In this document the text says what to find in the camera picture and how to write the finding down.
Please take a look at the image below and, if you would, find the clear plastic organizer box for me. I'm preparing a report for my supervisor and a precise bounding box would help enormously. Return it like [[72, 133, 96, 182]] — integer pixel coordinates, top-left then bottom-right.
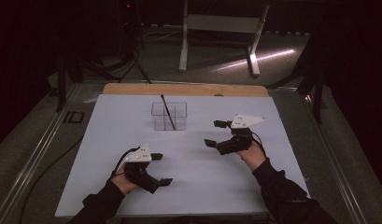
[[150, 101, 189, 132]]

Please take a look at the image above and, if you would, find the black tripod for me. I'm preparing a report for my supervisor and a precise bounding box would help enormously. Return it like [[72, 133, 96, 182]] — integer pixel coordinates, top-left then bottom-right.
[[117, 0, 153, 85]]

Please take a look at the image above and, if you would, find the white table cover sheet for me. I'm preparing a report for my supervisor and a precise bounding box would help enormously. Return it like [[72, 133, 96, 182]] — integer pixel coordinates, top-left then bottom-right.
[[54, 93, 316, 218]]

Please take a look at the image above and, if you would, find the black floor cable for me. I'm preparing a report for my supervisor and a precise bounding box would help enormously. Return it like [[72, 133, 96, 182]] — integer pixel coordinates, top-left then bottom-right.
[[18, 135, 84, 224]]

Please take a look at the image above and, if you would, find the thin black makeup brush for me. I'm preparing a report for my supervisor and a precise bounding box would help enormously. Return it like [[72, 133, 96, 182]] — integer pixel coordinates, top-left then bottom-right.
[[160, 94, 177, 132]]

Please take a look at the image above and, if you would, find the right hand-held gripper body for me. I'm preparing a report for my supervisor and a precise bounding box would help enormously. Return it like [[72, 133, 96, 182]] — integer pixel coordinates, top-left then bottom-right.
[[216, 113, 267, 156]]

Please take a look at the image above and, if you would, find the white metal desk frame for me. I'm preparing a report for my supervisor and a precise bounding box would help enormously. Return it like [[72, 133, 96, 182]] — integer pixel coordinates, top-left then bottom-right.
[[178, 0, 271, 78]]

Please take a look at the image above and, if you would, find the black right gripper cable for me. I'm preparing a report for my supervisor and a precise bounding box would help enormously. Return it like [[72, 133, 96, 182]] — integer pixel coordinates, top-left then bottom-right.
[[249, 131, 268, 157]]

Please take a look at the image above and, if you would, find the person's right hand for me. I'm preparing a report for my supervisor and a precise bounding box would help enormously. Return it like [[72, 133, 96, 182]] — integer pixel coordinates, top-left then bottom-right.
[[236, 140, 268, 173]]

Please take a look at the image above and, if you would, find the person's left hand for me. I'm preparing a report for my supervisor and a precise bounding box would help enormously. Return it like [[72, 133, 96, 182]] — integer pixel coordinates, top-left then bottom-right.
[[109, 167, 140, 196]]

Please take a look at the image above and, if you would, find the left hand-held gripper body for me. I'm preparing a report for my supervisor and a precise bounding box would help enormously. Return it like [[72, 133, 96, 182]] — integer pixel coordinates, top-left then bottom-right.
[[122, 144, 163, 195]]

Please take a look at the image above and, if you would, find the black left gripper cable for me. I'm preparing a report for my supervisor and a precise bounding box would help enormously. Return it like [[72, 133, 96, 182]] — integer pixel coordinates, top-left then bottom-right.
[[109, 146, 141, 179]]

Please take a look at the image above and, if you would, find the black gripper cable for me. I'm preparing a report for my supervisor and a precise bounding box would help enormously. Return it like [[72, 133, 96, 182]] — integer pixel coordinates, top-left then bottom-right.
[[249, 131, 268, 157], [109, 146, 141, 179]]

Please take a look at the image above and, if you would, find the metal floor rail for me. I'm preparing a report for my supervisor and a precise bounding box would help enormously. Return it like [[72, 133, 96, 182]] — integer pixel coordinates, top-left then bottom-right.
[[0, 83, 81, 224], [304, 92, 368, 224]]

